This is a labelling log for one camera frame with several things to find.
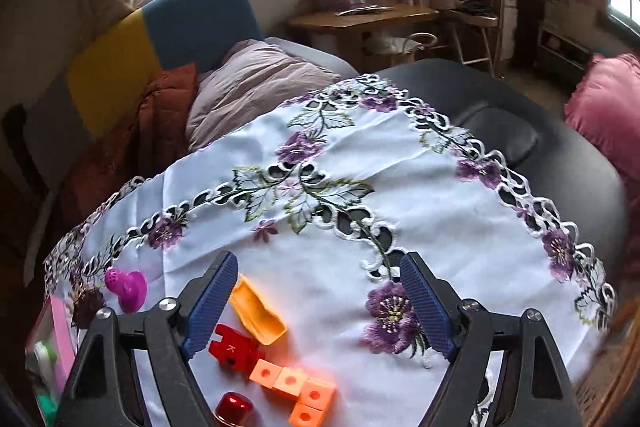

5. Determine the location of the wooden desk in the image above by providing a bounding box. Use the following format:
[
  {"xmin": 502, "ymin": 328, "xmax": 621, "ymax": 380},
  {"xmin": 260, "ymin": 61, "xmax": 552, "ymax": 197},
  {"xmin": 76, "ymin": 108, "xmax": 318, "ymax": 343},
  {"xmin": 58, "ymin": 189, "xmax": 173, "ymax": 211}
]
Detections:
[{"xmin": 287, "ymin": 4, "xmax": 441, "ymax": 75}]

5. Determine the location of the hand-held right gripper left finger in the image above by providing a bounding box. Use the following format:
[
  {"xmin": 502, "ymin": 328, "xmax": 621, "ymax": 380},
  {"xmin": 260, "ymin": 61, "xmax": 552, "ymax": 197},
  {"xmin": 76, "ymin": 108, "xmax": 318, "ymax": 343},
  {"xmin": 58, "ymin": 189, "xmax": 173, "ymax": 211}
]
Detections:
[{"xmin": 54, "ymin": 250, "xmax": 240, "ymax": 427}]

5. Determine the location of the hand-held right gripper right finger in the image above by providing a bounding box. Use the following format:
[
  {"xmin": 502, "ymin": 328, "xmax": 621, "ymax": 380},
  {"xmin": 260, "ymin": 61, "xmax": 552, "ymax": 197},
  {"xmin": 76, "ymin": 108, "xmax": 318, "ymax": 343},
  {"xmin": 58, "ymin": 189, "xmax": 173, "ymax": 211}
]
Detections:
[{"xmin": 399, "ymin": 251, "xmax": 584, "ymax": 427}]

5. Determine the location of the white low cabinet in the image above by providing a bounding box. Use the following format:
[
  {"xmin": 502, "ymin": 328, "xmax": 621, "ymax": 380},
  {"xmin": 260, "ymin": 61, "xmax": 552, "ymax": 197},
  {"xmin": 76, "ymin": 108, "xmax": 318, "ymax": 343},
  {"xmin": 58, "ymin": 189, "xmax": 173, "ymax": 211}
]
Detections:
[{"xmin": 537, "ymin": 0, "xmax": 601, "ymax": 78}]

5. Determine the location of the open book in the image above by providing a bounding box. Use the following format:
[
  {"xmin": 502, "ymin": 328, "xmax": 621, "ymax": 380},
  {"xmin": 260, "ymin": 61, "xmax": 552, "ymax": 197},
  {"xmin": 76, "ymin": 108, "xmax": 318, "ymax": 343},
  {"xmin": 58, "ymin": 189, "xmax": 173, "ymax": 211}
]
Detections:
[{"xmin": 337, "ymin": 5, "xmax": 396, "ymax": 16}]

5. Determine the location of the red dome shaped piece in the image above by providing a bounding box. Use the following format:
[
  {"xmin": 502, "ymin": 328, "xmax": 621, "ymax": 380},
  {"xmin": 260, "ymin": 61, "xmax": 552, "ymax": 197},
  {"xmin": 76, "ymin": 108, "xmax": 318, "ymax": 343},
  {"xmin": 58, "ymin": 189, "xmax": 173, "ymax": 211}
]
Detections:
[{"xmin": 215, "ymin": 391, "xmax": 255, "ymax": 427}]

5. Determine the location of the pink cushion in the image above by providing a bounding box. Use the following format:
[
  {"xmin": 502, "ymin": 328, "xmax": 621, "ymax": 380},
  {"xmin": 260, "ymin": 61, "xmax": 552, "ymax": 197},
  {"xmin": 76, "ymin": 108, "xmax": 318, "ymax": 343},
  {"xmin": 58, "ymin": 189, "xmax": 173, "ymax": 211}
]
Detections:
[{"xmin": 564, "ymin": 53, "xmax": 640, "ymax": 188}]

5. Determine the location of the black padded table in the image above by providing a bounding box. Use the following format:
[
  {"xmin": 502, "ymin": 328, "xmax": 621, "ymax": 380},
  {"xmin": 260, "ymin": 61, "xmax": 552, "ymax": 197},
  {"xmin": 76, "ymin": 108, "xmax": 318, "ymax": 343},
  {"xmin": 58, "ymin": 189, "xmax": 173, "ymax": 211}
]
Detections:
[{"xmin": 375, "ymin": 57, "xmax": 628, "ymax": 278}]

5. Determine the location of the rust brown quilt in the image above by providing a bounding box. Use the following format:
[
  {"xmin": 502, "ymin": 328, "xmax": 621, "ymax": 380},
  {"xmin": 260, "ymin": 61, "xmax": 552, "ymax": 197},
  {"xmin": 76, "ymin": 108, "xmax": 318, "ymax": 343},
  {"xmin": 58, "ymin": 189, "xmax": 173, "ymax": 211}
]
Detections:
[{"xmin": 50, "ymin": 62, "xmax": 198, "ymax": 228}]

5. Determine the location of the orange plastic scoop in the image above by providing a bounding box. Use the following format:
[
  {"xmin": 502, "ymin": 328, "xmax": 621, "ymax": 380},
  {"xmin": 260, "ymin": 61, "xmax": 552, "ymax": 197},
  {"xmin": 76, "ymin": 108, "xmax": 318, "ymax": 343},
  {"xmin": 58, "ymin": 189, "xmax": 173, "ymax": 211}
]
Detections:
[{"xmin": 229, "ymin": 273, "xmax": 288, "ymax": 347}]

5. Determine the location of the white floral embroidered tablecloth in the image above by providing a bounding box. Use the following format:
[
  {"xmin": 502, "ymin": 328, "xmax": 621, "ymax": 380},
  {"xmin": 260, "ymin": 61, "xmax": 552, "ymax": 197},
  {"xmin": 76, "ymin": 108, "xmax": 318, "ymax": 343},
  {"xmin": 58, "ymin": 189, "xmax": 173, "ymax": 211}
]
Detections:
[{"xmin": 42, "ymin": 74, "xmax": 618, "ymax": 427}]

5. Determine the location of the white handled basket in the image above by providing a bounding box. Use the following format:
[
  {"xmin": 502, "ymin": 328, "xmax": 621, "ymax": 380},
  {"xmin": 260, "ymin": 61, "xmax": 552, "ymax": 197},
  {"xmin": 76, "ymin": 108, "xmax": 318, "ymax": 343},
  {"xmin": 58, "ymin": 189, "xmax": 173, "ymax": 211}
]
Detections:
[{"xmin": 367, "ymin": 32, "xmax": 441, "ymax": 68}]

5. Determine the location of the pink cardboard box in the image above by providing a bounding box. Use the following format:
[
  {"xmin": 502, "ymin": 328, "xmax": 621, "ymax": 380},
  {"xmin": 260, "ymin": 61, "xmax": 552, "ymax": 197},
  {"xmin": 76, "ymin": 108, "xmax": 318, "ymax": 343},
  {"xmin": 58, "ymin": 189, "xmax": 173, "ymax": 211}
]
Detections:
[{"xmin": 25, "ymin": 294, "xmax": 78, "ymax": 408}]

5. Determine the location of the orange cube block chain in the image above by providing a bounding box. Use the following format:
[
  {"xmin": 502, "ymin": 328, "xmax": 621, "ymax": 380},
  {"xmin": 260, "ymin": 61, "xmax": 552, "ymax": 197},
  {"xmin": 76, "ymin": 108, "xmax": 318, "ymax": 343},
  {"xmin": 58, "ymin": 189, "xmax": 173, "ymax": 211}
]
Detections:
[{"xmin": 247, "ymin": 357, "xmax": 337, "ymax": 426}]

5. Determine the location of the green and white spray bottle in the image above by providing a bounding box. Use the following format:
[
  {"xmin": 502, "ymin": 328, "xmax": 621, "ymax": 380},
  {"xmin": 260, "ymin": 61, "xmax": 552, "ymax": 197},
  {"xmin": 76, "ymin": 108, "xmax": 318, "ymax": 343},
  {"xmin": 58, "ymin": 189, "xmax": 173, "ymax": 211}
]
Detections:
[{"xmin": 32, "ymin": 339, "xmax": 63, "ymax": 390}]

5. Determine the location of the grey yellow blue headboard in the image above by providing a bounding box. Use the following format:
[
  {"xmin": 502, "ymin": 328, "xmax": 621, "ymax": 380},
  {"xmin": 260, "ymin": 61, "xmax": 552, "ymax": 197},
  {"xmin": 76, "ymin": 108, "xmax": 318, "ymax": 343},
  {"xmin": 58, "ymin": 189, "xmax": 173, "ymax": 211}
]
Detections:
[{"xmin": 0, "ymin": 0, "xmax": 266, "ymax": 188}]

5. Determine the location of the red notched plastic block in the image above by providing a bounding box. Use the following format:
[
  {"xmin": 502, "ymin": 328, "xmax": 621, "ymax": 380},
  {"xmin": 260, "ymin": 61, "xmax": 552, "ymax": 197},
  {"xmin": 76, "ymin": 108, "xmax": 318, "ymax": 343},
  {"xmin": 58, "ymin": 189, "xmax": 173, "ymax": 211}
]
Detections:
[{"xmin": 209, "ymin": 323, "xmax": 268, "ymax": 373}]

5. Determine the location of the white folding table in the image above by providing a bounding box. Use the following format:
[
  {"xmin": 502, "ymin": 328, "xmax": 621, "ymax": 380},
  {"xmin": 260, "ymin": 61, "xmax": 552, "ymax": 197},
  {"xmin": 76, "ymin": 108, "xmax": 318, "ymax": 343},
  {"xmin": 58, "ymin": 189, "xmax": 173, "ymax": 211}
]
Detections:
[{"xmin": 440, "ymin": 7, "xmax": 501, "ymax": 75}]

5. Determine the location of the pale pink pillow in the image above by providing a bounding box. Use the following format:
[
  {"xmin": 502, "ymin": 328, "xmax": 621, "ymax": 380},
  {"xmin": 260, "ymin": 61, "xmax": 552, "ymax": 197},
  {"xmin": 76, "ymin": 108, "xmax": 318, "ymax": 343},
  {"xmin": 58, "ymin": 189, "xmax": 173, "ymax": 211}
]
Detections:
[{"xmin": 186, "ymin": 38, "xmax": 361, "ymax": 152}]

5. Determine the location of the magenta perforated toy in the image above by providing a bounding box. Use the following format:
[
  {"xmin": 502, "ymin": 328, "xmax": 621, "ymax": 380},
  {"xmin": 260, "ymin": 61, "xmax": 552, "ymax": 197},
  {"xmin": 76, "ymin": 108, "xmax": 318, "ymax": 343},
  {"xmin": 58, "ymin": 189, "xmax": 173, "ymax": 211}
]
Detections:
[{"xmin": 104, "ymin": 268, "xmax": 149, "ymax": 314}]

